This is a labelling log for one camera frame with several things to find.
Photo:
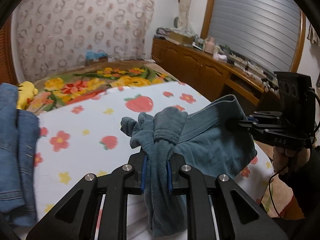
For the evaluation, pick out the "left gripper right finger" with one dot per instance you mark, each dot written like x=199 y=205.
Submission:
x=217 y=207

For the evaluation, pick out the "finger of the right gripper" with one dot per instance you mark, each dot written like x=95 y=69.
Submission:
x=251 y=117
x=245 y=123

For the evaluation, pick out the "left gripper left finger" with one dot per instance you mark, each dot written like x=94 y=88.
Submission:
x=95 y=207

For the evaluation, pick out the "teal green shorts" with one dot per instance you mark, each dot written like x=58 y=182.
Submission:
x=210 y=140

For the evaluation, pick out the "right hand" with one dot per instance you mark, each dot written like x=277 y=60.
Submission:
x=285 y=160

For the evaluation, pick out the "brown wooden sideboard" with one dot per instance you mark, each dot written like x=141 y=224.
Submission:
x=213 y=79

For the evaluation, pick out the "pink bottle on sideboard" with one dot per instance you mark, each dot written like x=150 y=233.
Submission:
x=209 y=44

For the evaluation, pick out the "white floral strawberry sheet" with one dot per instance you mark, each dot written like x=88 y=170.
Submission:
x=85 y=137

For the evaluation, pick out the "grey window shutter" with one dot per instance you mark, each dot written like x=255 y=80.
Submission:
x=264 y=31

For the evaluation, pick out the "cardboard box on sideboard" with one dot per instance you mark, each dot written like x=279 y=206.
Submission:
x=181 y=39

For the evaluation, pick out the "folded blue jeans stack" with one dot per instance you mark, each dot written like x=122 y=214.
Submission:
x=19 y=134

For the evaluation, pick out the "floral fleece blanket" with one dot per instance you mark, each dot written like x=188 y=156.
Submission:
x=86 y=83

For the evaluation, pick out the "yellow plush toy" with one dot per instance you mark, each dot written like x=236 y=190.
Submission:
x=26 y=93

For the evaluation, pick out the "blue item on box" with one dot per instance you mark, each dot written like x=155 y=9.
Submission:
x=92 y=56

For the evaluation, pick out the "pink circle pattern curtain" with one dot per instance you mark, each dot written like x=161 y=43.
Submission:
x=53 y=35

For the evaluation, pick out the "black camera box right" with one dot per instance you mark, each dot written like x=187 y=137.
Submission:
x=298 y=104

